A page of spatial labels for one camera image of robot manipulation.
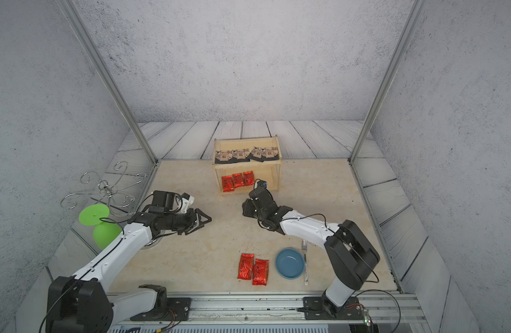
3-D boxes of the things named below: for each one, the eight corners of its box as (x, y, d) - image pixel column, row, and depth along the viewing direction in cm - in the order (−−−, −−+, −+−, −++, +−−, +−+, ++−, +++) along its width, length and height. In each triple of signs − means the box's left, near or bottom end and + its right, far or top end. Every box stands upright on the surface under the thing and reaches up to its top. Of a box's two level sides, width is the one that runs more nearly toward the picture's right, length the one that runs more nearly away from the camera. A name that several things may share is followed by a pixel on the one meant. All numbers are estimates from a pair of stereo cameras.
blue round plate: (275, 279, 81) (276, 277, 79) (274, 250, 89) (274, 248, 87) (305, 279, 81) (306, 277, 79) (301, 250, 89) (302, 247, 87)
